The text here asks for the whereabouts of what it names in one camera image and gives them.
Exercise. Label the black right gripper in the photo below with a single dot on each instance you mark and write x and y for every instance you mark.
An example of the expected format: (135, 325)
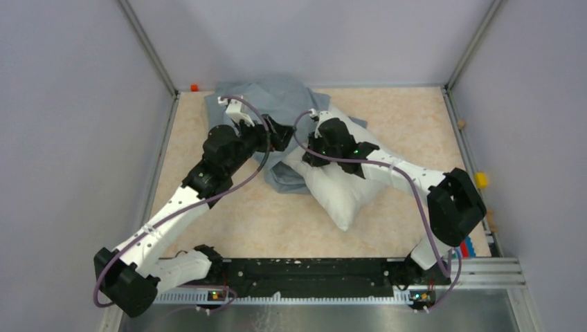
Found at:
(315, 138)

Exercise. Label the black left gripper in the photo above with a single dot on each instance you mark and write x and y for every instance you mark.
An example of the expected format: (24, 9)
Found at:
(280, 135)

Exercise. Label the white pillow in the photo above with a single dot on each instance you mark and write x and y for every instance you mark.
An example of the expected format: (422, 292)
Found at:
(341, 195)

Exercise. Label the grey-blue and beige pillowcase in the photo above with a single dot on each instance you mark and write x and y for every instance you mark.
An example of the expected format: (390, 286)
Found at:
(283, 98)

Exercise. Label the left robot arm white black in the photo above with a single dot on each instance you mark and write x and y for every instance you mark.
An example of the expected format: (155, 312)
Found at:
(160, 229)

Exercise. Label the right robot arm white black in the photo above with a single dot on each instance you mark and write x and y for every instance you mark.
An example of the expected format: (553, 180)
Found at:
(448, 202)

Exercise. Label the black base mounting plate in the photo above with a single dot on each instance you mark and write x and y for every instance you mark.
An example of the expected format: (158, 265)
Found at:
(320, 277)

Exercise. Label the small yellow block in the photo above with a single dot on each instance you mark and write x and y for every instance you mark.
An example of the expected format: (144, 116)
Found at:
(481, 180)

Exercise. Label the multicolour toy brick stack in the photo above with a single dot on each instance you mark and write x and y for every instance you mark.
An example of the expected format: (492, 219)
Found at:
(467, 249)

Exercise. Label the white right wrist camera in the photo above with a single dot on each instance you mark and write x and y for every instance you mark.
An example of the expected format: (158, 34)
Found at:
(319, 117)

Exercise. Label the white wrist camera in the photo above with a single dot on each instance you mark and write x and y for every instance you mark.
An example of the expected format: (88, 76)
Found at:
(319, 117)
(236, 110)

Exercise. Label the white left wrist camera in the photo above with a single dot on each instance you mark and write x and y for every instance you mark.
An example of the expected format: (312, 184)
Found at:
(236, 110)

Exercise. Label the aluminium frame rail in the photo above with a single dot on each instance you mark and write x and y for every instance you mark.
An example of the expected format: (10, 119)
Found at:
(198, 279)

